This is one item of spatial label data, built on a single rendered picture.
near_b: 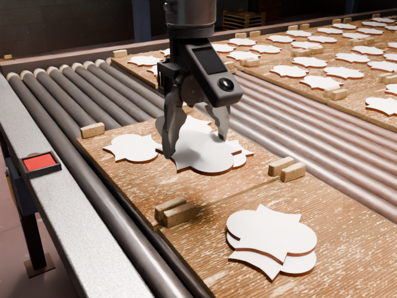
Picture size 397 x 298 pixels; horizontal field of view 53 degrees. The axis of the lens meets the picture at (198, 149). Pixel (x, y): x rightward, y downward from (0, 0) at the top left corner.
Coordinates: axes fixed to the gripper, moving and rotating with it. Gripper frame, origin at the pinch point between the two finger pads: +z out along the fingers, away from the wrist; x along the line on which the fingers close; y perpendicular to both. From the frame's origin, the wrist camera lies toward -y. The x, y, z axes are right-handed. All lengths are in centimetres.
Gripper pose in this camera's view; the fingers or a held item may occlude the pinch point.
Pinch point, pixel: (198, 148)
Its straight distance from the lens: 67.0
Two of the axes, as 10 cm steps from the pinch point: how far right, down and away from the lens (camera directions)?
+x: -8.5, 2.5, -4.7
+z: 0.0, 8.9, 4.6
